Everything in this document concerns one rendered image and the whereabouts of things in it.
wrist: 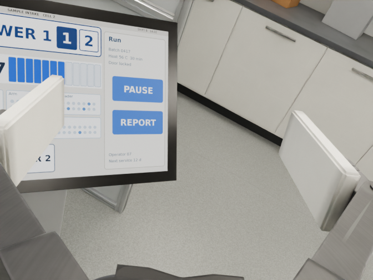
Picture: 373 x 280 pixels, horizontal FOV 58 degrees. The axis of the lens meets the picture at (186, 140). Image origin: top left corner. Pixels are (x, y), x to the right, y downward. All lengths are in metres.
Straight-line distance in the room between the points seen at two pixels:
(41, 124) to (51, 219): 0.70
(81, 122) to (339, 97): 2.12
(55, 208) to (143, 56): 0.40
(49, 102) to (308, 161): 0.13
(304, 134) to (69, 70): 0.48
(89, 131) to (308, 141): 0.47
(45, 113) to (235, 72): 2.42
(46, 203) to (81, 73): 0.33
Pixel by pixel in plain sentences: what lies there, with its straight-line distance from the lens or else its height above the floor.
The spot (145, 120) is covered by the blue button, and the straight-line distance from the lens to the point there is 0.64.
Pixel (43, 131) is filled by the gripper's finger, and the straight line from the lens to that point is 0.17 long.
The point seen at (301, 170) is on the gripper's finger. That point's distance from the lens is 0.18.
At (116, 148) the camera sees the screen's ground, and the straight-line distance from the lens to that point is 0.62.
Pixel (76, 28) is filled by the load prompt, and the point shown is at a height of 1.17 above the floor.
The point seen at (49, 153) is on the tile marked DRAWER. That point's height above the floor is 1.01.
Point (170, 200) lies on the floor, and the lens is 1.94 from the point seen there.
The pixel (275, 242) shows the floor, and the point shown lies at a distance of 2.08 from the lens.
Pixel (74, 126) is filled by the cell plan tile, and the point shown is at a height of 1.04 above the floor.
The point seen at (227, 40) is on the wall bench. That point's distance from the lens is 2.54.
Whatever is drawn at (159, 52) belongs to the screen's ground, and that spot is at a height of 1.15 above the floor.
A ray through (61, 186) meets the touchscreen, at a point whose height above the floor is 0.97.
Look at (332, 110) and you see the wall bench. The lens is 2.57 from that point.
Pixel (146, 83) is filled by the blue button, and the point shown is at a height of 1.11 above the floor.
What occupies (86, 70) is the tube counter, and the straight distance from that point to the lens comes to 0.61.
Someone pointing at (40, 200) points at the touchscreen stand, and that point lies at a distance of 0.80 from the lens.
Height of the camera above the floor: 1.43
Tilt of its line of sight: 37 degrees down
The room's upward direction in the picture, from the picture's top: 23 degrees clockwise
